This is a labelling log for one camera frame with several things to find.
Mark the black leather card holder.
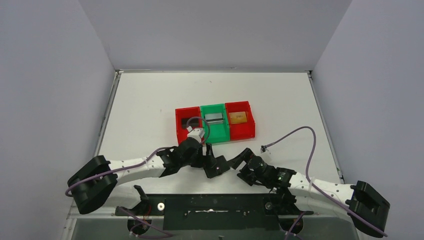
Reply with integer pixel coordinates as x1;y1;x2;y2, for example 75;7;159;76
203;155;230;179

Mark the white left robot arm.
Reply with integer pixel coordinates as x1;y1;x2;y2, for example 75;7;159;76
65;137;217;215

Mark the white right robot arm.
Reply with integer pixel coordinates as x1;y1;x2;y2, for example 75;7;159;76
228;148;391;238

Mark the black card in bin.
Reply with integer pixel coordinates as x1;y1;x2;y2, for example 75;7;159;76
180;117;200;130

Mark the gold card in bin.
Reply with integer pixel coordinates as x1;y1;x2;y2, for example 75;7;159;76
229;111;248;125

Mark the silver card in bin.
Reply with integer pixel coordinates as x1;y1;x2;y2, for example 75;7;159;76
204;112;224;125

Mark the right red plastic bin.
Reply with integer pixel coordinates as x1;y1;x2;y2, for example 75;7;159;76
224;101;256;141

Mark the red plastic bin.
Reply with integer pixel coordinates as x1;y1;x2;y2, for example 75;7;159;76
174;106;204;146
224;101;256;141

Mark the green plastic bin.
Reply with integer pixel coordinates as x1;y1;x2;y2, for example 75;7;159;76
200;103;230;144

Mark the left red plastic bin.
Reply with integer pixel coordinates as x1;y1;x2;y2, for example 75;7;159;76
174;106;204;146

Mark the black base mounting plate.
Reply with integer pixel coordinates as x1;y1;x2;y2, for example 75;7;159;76
115;193;301;231

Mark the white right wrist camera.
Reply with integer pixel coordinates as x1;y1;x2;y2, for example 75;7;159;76
260;145;271;155

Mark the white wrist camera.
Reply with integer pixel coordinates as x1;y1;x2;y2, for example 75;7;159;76
187;127;205;143
260;145;271;155

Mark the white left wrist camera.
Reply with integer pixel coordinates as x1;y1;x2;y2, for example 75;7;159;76
187;127;205;143

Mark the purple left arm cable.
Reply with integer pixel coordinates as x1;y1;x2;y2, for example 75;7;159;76
64;116;212;198

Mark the aluminium frame rail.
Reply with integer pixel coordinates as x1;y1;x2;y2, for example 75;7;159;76
66;194;365;220

